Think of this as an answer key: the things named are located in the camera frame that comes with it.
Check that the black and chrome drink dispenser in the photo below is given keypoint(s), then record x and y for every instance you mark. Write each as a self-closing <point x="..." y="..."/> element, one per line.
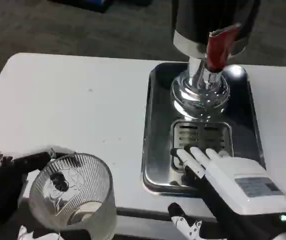
<point x="195" y="22"/>

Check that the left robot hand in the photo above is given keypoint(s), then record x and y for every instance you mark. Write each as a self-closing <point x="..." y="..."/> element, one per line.
<point x="3" y="185"/>

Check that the clear ribbed glass cup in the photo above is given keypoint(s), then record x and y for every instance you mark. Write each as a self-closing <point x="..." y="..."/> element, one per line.
<point x="83" y="190"/>

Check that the large steel tray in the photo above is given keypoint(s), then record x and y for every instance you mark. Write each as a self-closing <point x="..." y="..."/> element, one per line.
<point x="157" y="125"/>

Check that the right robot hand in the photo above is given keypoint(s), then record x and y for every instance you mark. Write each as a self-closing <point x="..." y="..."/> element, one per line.
<point x="235" y="180"/>

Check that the steel drip tray with grid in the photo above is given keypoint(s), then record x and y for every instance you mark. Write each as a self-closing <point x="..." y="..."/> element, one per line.
<point x="197" y="135"/>

